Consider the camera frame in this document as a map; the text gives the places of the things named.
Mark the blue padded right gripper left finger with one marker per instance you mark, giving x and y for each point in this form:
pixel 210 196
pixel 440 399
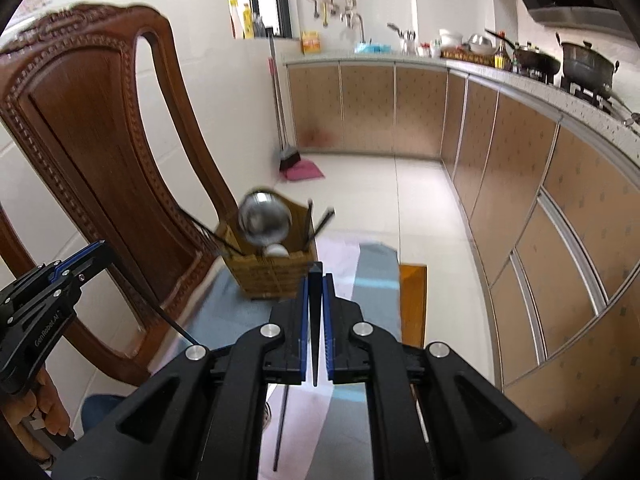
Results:
pixel 198 418

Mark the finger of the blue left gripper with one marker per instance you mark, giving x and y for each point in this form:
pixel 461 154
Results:
pixel 89 261

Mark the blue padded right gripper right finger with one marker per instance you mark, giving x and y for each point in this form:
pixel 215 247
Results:
pixel 431 414

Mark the large steel ladle spoon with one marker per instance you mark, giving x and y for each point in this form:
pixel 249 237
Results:
pixel 264 219

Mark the white ceramic spoon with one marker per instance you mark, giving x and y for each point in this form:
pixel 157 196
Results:
pixel 275 251

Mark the steel fork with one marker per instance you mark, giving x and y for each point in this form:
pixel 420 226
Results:
pixel 212 241

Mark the kitchen counter with cabinets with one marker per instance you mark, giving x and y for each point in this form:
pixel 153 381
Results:
pixel 548 188

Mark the steel kitchen faucet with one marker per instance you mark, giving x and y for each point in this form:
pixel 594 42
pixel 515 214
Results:
pixel 353 20

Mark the carved dark wooden chair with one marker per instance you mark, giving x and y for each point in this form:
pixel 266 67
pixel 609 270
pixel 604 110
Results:
pixel 69 100

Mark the blue jeans leg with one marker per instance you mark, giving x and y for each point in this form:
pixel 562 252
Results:
pixel 96 407

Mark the orange wooden table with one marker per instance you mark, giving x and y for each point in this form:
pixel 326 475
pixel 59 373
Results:
pixel 413 304

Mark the bamboo utensil holder box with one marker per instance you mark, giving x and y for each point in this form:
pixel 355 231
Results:
pixel 267 277

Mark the broom with pink dustpan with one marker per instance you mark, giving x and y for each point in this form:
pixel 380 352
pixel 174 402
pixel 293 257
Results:
pixel 291 165

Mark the yellow detergent bottle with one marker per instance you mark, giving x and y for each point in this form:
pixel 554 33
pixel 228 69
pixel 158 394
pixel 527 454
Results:
pixel 248 22

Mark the blue cloth at sink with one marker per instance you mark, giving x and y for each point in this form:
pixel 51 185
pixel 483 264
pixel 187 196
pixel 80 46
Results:
pixel 372 48

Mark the soy sauce bottle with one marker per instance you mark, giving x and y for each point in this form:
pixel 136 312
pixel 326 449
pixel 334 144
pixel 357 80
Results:
pixel 502 59

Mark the black wok pan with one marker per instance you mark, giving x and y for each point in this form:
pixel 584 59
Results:
pixel 531 58

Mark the white utensil cup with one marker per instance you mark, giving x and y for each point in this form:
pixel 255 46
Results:
pixel 408 39

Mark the steel bowl on counter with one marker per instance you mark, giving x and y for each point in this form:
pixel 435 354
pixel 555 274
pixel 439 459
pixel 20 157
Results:
pixel 481 45

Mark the white bowl stack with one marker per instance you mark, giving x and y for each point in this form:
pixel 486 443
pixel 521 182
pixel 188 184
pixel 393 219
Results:
pixel 449 39

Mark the dark cooking pot with lid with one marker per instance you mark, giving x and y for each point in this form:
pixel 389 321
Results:
pixel 585 66

